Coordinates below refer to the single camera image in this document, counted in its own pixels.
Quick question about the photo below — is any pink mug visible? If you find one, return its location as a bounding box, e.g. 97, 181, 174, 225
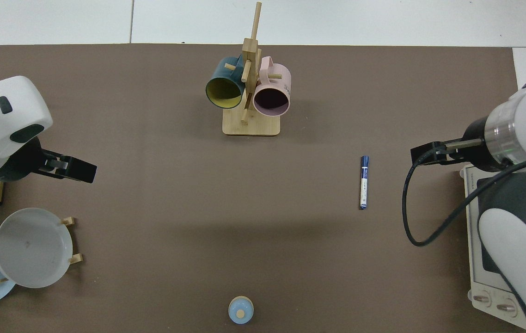
252, 56, 292, 117

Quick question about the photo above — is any wooden cup stand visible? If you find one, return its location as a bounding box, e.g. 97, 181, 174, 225
222, 1, 282, 136

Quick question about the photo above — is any pale toaster oven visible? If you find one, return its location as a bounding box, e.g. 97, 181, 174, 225
459, 164, 526, 331

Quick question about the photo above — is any brown table cloth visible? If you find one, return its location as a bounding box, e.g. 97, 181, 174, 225
0, 44, 520, 333

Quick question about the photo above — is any wooden plate rack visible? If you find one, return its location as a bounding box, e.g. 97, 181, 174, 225
0, 216, 83, 284

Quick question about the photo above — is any dark teal mug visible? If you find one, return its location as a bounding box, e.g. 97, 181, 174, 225
205, 55, 246, 110

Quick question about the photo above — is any white marker with blue cap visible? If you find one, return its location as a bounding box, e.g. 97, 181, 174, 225
359, 155, 370, 210

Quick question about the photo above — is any grey plate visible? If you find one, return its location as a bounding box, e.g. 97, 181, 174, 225
0, 208, 74, 289

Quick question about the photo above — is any small blue round bell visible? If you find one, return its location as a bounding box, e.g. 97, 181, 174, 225
228, 296, 254, 325

